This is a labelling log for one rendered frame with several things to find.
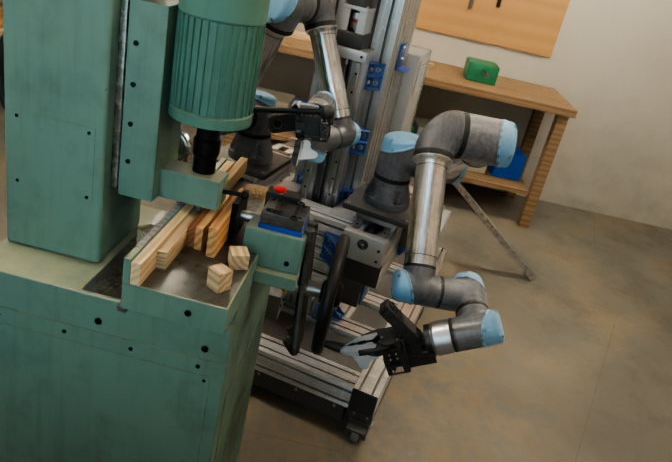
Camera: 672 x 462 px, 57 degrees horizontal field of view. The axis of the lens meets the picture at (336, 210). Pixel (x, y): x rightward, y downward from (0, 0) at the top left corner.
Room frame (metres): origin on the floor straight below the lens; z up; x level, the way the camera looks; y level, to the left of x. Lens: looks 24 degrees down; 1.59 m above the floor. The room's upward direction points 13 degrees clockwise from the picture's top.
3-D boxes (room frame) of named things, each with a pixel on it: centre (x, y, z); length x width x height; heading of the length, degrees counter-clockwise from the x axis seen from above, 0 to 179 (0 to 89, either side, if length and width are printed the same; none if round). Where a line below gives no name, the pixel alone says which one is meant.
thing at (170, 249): (1.36, 0.30, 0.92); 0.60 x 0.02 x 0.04; 177
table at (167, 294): (1.28, 0.20, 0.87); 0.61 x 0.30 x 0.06; 177
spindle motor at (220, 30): (1.28, 0.31, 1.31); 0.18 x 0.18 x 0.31
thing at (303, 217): (1.28, 0.11, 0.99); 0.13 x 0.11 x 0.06; 177
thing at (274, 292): (1.53, 0.15, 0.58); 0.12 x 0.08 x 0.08; 87
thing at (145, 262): (1.29, 0.33, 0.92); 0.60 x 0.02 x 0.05; 177
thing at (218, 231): (1.26, 0.23, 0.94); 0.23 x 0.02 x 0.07; 177
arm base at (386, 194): (1.86, -0.15, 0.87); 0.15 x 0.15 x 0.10
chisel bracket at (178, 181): (1.28, 0.33, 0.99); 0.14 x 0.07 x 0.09; 87
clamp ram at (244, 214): (1.28, 0.19, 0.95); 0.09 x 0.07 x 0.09; 177
